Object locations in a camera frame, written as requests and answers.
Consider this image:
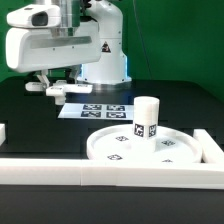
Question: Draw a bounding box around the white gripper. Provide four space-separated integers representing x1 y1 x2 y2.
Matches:
6 21 101 88

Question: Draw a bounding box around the white cross-shaped table base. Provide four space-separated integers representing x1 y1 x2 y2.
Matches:
25 80 93 105

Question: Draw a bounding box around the white round table top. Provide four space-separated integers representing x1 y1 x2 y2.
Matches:
86 124 202 164

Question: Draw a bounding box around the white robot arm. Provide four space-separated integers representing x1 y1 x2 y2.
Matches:
5 0 131 91

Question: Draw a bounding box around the white marker sheet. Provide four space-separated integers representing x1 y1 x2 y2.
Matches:
58 103 133 120

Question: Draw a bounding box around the white left fence block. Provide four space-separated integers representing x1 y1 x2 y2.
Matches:
0 124 6 146

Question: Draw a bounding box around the white front fence bar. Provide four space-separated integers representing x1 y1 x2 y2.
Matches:
0 158 224 190

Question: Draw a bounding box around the white fence bar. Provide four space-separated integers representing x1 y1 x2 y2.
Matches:
0 158 224 190
193 129 224 165

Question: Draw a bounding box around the white right fence bar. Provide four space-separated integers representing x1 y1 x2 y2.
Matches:
193 129 224 165

